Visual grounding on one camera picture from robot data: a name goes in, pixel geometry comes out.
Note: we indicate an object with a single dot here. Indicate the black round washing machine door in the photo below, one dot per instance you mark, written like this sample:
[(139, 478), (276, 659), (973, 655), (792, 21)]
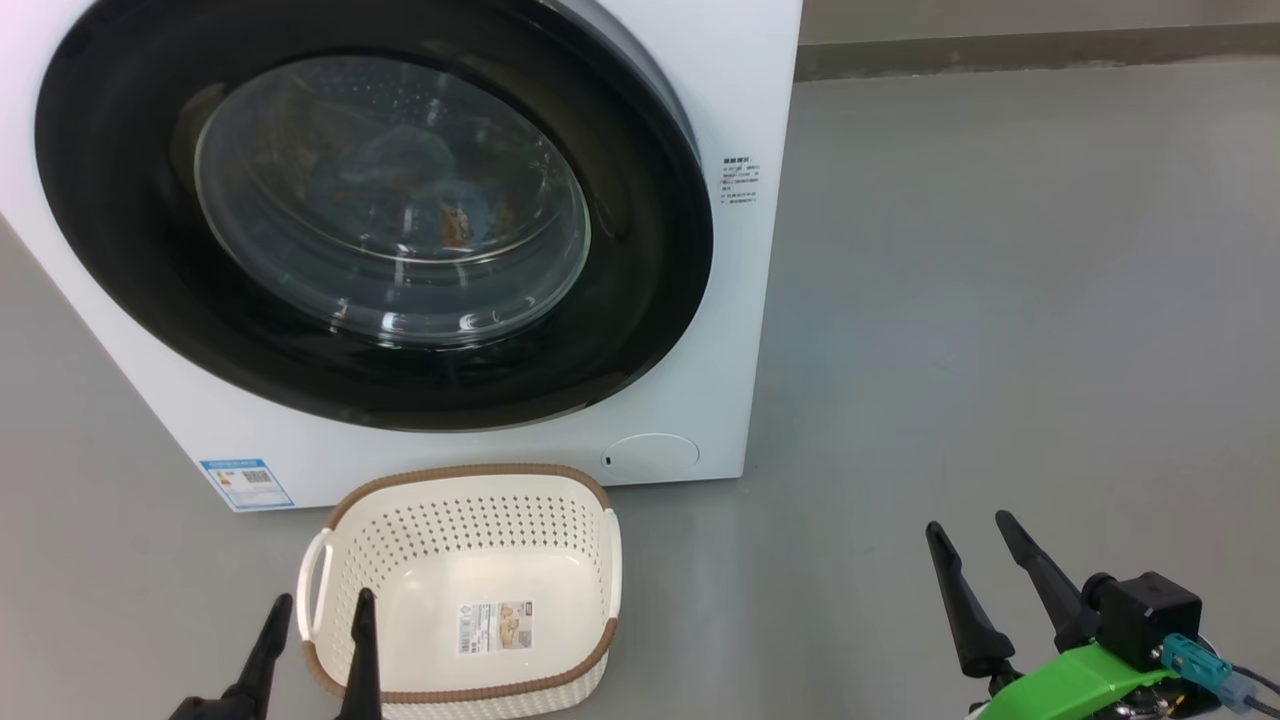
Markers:
[(620, 330)]

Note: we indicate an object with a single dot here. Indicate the basket product label sticker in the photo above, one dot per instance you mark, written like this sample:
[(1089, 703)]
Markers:
[(495, 627)]

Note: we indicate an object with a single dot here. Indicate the blue energy label sticker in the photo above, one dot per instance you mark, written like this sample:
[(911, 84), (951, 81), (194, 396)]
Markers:
[(245, 485)]

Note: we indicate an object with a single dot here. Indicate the cream perforated laundry basket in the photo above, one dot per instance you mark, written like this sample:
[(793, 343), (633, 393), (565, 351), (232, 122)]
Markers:
[(450, 530)]

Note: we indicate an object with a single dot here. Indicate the round white filter cover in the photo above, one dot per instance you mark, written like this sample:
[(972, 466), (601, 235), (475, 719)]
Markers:
[(655, 453)]

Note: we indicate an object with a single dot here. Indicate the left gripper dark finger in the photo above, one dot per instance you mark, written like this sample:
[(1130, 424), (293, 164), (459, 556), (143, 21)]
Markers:
[(262, 670), (363, 670)]

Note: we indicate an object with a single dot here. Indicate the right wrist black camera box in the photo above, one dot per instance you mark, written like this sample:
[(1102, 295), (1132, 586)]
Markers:
[(1150, 615)]

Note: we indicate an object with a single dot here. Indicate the grey wall baseboard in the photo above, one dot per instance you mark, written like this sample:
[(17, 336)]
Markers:
[(1000, 55)]

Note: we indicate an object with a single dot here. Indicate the blue small-cartoon print garment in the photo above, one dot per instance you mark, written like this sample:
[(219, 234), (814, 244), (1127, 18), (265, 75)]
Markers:
[(470, 215)]

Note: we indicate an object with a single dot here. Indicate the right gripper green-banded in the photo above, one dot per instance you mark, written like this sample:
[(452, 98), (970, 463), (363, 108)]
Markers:
[(1080, 690)]

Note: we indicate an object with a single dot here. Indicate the white front-load washing machine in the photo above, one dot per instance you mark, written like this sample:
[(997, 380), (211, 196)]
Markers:
[(740, 350)]

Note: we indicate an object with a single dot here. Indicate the blue garment large orange print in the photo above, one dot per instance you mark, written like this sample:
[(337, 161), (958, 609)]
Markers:
[(395, 165)]

